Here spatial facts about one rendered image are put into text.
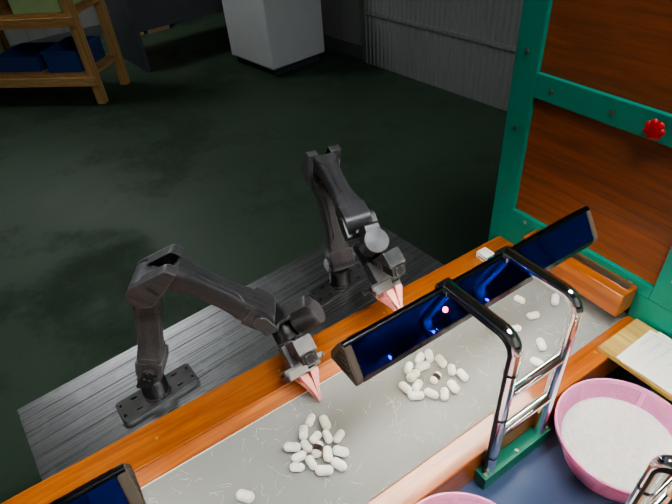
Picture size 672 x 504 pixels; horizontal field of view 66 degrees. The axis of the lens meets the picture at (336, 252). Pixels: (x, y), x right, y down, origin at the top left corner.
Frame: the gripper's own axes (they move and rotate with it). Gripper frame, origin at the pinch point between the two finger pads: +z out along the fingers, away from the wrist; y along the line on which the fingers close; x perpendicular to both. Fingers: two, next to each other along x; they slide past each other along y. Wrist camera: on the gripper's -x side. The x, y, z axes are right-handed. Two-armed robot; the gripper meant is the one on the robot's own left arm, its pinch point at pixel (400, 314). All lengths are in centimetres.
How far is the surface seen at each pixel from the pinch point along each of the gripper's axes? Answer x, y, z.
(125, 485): -31, -64, 0
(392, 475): -7.9, -22.6, 26.6
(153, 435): 14, -60, -2
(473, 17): 162, 248, -152
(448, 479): -14.5, -14.9, 31.2
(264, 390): 11.1, -34.7, 0.7
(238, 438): 9.1, -44.6, 6.8
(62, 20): 288, -2, -316
